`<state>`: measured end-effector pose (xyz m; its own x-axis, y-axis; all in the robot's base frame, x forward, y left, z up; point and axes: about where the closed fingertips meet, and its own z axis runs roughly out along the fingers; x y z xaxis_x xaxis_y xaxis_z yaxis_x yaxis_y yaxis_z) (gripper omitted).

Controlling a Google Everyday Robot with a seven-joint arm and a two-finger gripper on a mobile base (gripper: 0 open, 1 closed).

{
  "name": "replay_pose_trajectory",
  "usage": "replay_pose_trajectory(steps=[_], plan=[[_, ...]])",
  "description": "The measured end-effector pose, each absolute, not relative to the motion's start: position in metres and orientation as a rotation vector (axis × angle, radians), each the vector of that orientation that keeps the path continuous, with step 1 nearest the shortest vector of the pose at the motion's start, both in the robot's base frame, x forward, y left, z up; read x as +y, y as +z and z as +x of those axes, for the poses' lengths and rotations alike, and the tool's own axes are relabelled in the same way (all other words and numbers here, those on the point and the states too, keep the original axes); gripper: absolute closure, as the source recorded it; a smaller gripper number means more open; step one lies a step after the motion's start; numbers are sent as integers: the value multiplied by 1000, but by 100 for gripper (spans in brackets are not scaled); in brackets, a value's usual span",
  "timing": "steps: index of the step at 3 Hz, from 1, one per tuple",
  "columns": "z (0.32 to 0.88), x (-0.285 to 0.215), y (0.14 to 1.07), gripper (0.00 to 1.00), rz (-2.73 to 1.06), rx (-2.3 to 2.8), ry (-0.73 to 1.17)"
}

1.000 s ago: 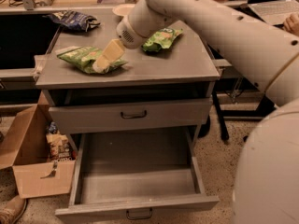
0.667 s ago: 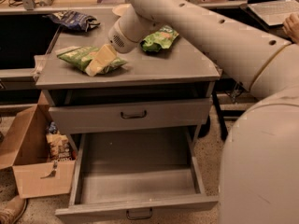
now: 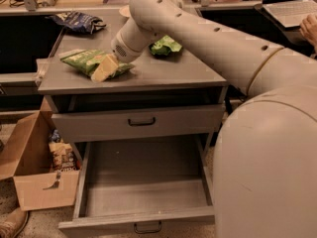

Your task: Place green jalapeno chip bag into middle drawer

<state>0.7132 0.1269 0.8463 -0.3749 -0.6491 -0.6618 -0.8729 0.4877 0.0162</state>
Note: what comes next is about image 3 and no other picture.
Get laptop computer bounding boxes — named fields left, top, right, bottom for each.
left=263, top=0, right=317, bottom=28

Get snack bags in box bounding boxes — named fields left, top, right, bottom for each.
left=49, top=129, right=80, bottom=172

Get green snack bag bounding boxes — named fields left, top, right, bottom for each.
left=149, top=36, right=182, bottom=56

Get brown shoe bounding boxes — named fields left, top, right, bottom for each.
left=0, top=207, right=29, bottom=238

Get open grey drawer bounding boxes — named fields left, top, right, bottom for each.
left=58, top=135, right=215, bottom=238

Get white ceramic bowl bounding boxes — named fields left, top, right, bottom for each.
left=119, top=5, right=131, bottom=18

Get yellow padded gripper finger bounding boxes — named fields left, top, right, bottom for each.
left=91, top=55, right=119, bottom=82

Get person's hand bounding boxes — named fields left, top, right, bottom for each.
left=300, top=14, right=317, bottom=50

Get closed upper grey drawer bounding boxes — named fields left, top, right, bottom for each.
left=53, top=104, right=224, bottom=143

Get dark blue chip bag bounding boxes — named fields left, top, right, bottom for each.
left=48, top=11, right=106, bottom=34

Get green jalapeno chip bag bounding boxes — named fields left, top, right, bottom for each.
left=58, top=50, right=134, bottom=79

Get grey drawer cabinet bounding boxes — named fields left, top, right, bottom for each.
left=37, top=5, right=230, bottom=238

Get open cardboard box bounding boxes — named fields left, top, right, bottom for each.
left=0, top=99, right=80, bottom=211

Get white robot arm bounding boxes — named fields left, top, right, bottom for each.
left=111, top=0, right=317, bottom=238

